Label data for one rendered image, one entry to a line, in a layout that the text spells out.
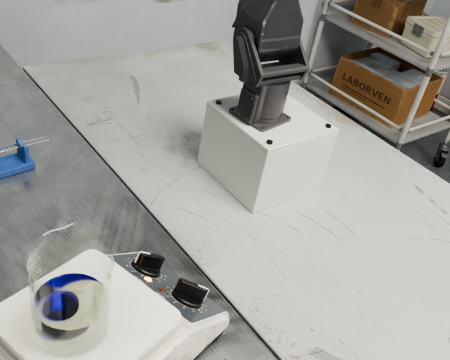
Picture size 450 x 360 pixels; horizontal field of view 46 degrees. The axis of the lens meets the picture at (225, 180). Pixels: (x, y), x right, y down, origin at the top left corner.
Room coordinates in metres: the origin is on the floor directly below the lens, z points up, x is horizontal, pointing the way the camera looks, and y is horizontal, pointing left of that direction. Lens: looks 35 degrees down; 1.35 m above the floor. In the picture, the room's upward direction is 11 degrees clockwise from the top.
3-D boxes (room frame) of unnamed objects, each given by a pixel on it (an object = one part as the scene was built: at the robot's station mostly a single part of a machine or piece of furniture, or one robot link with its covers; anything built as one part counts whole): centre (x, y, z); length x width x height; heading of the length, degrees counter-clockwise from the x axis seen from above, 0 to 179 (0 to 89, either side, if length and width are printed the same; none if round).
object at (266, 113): (0.66, -0.03, 1.04); 0.07 x 0.07 x 0.06; 53
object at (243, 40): (0.66, -0.02, 1.09); 0.09 x 0.07 x 0.06; 132
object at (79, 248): (0.27, 0.10, 1.03); 0.07 x 0.06 x 0.08; 0
